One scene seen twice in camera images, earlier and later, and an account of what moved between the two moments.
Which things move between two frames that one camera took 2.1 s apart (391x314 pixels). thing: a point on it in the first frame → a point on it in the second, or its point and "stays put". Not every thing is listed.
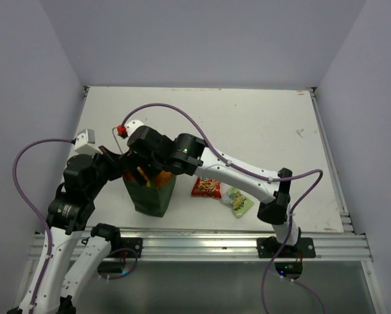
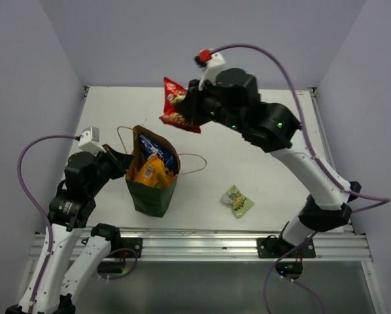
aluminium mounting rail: (201, 244) stays put
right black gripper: (133, 156) → (189, 106)
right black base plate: (269, 247) stays put
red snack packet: (206, 188) → (173, 95)
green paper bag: (151, 201) stays put
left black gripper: (114, 160) stays put
